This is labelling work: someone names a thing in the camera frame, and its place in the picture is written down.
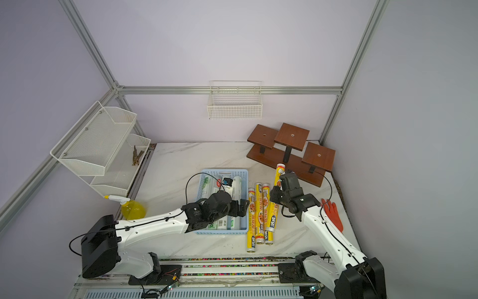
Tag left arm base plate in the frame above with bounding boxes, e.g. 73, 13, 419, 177
128, 265, 182, 287

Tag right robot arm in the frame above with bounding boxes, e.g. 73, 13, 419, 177
271, 173, 388, 299

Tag white green wrap roll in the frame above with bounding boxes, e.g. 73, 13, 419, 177
199, 175, 215, 200

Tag light blue plastic basket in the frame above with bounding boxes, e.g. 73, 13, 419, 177
195, 168, 249, 235

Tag brown sticks in shelf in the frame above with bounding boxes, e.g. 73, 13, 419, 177
132, 146, 144, 166

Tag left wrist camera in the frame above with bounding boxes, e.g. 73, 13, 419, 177
222, 177, 234, 193

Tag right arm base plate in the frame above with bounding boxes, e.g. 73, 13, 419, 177
277, 263, 318, 284

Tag white mesh two-tier shelf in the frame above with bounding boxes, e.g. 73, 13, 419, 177
50, 102, 151, 197

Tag aluminium frame rails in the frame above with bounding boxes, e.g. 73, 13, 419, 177
0, 0, 389, 299

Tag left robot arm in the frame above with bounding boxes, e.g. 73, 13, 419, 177
80, 191, 250, 282

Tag white wrap roll large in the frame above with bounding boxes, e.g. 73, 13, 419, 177
228, 176, 242, 230

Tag yellow wrap roll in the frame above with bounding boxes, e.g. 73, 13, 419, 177
266, 163, 286, 232
247, 188, 256, 253
255, 183, 265, 245
262, 183, 273, 245

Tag white wire wall basket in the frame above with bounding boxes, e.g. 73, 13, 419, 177
207, 80, 263, 120

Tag yellow spray bottle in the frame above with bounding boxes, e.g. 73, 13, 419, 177
105, 195, 146, 221

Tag brown wooden tiered stand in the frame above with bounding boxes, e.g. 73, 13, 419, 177
246, 123, 336, 187

